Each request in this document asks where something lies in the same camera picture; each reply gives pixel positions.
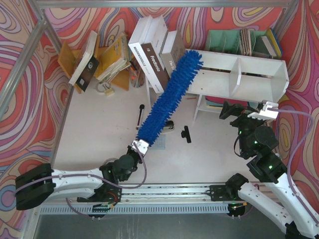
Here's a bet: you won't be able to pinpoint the yellow grey calculator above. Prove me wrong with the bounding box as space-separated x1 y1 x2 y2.
151 135 165 149

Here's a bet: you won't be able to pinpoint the blue microfiber duster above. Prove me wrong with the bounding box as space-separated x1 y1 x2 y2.
136 50 203 146

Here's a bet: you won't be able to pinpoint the black clip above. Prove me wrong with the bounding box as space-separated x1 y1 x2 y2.
181 125 191 143

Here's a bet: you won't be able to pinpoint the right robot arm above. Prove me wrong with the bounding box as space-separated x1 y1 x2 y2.
219 101 319 239

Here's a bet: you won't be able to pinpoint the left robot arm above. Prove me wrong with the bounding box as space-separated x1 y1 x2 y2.
14 141 148 211

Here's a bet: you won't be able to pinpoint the white bookshelf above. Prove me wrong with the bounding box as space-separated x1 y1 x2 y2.
188 51 290 112

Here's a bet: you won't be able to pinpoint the stack of coloured folders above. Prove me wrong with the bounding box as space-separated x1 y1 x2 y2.
205 96 225 108

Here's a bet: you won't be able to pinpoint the grey black stapler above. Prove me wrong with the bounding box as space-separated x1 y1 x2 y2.
161 120 174 134

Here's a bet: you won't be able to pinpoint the black white utility knife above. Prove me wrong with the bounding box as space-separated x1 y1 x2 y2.
136 104 145 130

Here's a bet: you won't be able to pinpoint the small white shelf stand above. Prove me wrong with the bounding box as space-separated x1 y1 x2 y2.
146 77 160 112

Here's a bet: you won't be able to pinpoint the green file organizer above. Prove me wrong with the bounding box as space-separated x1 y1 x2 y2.
204 29 270 56

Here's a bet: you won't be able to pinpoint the pencil cup with pencils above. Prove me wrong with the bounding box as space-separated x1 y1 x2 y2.
129 58 145 88

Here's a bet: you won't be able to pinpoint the blue yellow book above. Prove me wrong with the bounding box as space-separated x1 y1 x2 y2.
263 28 283 59

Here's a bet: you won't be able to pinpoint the grey Lonely City book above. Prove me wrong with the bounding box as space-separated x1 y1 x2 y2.
160 30 185 77

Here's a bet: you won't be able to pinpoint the brown Fredonia book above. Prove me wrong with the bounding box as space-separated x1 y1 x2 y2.
141 43 169 93

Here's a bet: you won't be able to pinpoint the yellow worn books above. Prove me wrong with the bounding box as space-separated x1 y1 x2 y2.
95 32 131 83

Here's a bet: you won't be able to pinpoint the black white paperback book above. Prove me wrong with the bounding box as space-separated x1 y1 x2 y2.
69 30 99 91

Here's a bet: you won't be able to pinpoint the white Mademoiselle book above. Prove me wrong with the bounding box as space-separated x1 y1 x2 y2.
128 16 164 93

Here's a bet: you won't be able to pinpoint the yellow wooden book rack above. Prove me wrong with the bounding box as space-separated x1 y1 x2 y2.
58 30 131 92

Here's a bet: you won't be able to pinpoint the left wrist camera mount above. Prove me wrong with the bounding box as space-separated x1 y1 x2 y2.
131 139 149 156

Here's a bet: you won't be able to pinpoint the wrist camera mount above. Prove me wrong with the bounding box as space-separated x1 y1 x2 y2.
131 139 149 156
248 100 279 120

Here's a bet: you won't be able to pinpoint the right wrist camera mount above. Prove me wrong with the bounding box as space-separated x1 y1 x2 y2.
248 100 279 120

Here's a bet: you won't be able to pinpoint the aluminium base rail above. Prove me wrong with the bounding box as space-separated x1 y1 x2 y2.
31 184 302 207

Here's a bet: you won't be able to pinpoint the brass padlock with ring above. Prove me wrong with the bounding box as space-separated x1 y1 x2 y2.
95 83 115 97

